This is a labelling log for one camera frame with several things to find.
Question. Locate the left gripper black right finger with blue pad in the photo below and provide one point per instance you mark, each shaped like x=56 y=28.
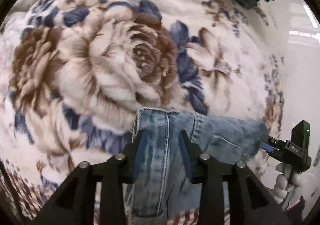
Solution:
x=224 y=184

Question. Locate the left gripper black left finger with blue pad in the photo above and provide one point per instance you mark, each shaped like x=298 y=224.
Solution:
x=93 y=191

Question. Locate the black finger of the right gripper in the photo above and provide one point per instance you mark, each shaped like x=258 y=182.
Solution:
x=269 y=144

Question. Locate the light blue denim pants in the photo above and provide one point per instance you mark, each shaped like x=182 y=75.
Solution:
x=162 y=188

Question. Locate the white gloved right hand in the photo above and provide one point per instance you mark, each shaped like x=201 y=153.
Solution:
x=289 y=185

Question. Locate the white headboard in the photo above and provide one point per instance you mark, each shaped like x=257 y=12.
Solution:
x=299 y=47

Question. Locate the floral bed blanket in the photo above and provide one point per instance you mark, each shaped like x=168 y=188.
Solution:
x=74 y=73

